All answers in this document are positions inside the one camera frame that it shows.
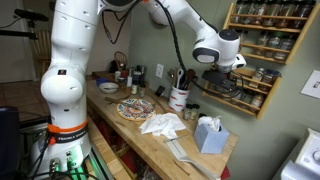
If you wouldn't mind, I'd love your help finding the white stove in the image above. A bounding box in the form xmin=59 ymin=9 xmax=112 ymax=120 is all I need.
xmin=273 ymin=128 xmax=320 ymax=180

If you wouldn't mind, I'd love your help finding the large black box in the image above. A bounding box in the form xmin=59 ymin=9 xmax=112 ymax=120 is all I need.
xmin=0 ymin=106 xmax=21 ymax=179

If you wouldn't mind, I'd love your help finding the small glass spice jar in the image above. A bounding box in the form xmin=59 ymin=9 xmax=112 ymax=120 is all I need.
xmin=183 ymin=103 xmax=193 ymax=121

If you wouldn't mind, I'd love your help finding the tall silver shaker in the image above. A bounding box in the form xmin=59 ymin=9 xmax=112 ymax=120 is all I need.
xmin=126 ymin=68 xmax=134 ymax=88

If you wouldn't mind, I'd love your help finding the thin black cable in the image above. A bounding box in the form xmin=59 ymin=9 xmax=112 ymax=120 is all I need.
xmin=100 ymin=0 xmax=143 ymax=45

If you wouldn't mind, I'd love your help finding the white light switch plate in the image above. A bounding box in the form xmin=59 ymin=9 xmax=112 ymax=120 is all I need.
xmin=300 ymin=69 xmax=320 ymax=100

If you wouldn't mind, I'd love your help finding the small wooden wall spice rack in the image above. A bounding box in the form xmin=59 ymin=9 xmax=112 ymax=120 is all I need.
xmin=202 ymin=66 xmax=283 ymax=121

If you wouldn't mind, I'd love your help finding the green herb spice jar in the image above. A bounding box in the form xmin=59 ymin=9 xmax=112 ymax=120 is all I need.
xmin=190 ymin=103 xmax=201 ymax=121

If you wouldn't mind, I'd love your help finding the crumpled white paper towel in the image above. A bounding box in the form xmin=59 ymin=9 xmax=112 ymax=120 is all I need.
xmin=139 ymin=112 xmax=187 ymax=140

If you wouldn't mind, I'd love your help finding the white ceramic bowl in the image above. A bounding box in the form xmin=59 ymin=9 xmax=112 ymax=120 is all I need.
xmin=98 ymin=82 xmax=120 ymax=94

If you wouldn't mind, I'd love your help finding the metal ladle wooden handle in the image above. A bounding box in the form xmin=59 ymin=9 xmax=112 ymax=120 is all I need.
xmin=104 ymin=96 xmax=148 ymax=113

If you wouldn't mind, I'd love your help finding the colourful floral patterned plate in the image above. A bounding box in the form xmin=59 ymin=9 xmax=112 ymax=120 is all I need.
xmin=116 ymin=98 xmax=156 ymax=122

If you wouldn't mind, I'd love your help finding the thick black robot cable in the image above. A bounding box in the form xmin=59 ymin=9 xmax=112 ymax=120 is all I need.
xmin=154 ymin=0 xmax=246 ymax=100

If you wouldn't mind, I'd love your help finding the black horizontal bar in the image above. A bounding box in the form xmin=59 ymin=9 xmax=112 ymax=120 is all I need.
xmin=0 ymin=29 xmax=38 ymax=40

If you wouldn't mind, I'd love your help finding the white kitchen utensil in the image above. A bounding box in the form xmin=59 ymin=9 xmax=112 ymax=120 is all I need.
xmin=175 ymin=68 xmax=186 ymax=90

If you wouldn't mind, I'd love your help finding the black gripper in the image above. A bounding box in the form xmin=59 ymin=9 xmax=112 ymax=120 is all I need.
xmin=201 ymin=69 xmax=240 ymax=98

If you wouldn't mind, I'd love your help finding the dark wooden spoon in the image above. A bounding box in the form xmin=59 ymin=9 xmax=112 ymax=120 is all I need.
xmin=184 ymin=68 xmax=199 ymax=90

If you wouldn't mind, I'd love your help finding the large wooden wall spice rack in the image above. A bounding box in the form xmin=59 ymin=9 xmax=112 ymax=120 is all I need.
xmin=223 ymin=2 xmax=320 ymax=65

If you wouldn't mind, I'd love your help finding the black camera on stand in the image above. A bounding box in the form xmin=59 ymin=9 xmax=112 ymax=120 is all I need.
xmin=13 ymin=8 xmax=50 ymax=23

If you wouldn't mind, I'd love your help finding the white wall outlet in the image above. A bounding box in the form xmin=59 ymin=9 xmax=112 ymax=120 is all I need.
xmin=155 ymin=63 xmax=165 ymax=79

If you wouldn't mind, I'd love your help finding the small black timer device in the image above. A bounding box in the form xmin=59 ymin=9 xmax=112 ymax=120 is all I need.
xmin=154 ymin=85 xmax=166 ymax=98

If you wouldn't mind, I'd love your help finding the metal kitchen utensil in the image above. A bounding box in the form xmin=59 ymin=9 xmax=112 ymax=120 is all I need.
xmin=167 ymin=69 xmax=178 ymax=88

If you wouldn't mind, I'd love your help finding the white red utensil crock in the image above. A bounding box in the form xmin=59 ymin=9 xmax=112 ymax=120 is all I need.
xmin=168 ymin=85 xmax=191 ymax=113

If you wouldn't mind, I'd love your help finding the round-backed wooden chair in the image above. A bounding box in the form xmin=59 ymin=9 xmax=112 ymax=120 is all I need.
xmin=113 ymin=50 xmax=129 ymax=68

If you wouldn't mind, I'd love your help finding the aluminium base frame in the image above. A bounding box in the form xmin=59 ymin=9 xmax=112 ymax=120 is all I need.
xmin=89 ymin=146 xmax=115 ymax=180

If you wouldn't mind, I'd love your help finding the wooden robot platform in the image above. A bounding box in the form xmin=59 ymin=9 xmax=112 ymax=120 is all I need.
xmin=86 ymin=116 xmax=132 ymax=180

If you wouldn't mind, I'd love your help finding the grey-blue tissue box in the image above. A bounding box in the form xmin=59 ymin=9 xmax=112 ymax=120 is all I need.
xmin=193 ymin=123 xmax=231 ymax=155

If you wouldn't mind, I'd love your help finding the dark pepper bottle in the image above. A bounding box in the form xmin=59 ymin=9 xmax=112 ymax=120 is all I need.
xmin=138 ymin=83 xmax=147 ymax=98

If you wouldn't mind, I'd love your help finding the white tissue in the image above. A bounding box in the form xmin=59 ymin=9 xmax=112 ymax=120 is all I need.
xmin=197 ymin=115 xmax=223 ymax=132

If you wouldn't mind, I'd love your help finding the blue plastic bowl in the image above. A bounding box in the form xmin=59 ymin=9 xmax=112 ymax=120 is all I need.
xmin=95 ymin=77 xmax=111 ymax=87

